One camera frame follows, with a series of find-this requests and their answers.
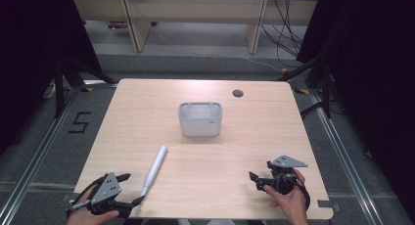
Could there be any black strap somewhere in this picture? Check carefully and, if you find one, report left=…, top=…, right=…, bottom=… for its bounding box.
left=73, top=177, right=106, bottom=203
left=293, top=178, right=311, bottom=211

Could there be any person's left hand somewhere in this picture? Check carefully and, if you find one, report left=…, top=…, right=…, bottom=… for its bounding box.
left=67, top=187, right=120, bottom=225

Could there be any black curtain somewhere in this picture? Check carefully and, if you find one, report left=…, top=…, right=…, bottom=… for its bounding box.
left=296, top=0, right=415, bottom=216
left=0, top=0, right=103, bottom=156

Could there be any black metal stand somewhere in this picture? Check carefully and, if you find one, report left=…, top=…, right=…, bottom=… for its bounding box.
left=53, top=56, right=119, bottom=119
left=277, top=54, right=335, bottom=119

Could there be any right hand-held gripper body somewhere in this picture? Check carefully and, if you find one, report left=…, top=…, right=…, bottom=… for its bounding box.
left=267, top=155, right=308, bottom=196

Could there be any thick black cable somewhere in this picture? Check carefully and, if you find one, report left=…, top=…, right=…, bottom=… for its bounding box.
left=300, top=100, right=328, bottom=120

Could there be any metal floor rail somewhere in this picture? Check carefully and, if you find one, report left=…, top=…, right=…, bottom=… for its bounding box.
left=0, top=87, right=82, bottom=225
left=307, top=87, right=386, bottom=225

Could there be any grey plastic storage box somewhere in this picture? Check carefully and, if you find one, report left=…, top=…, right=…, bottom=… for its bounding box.
left=177, top=102, right=223, bottom=138

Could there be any white pen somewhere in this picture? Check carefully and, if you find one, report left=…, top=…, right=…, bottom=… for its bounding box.
left=132, top=145, right=169, bottom=216

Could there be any bundle of black cables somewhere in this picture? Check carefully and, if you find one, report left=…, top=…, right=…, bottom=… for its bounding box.
left=259, top=0, right=305, bottom=68

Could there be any person's right hand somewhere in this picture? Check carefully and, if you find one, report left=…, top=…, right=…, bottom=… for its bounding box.
left=263, top=168, right=309, bottom=225

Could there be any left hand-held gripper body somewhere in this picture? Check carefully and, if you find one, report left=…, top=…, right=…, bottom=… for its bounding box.
left=68, top=171, right=135, bottom=219

